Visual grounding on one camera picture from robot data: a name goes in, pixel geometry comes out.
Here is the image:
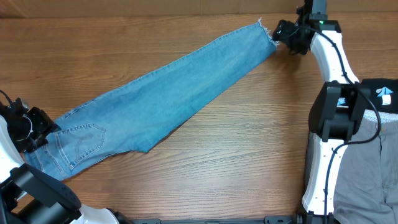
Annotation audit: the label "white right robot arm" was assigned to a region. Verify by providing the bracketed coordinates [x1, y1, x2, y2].
[266, 0, 370, 223]

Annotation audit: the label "black rail at table edge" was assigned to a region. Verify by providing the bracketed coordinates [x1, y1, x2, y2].
[131, 216, 295, 224]

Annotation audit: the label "light blue denim jeans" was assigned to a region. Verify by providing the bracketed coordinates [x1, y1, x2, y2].
[24, 22, 277, 180]

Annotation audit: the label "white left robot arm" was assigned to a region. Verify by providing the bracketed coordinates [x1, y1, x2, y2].
[1, 98, 131, 224]

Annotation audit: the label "grey folded garment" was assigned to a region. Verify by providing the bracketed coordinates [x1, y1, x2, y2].
[303, 108, 398, 224]

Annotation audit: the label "brown cardboard back panel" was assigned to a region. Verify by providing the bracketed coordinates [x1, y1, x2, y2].
[0, 0, 398, 18]

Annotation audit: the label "black folded garment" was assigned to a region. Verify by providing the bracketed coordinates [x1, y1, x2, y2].
[361, 78, 398, 114]

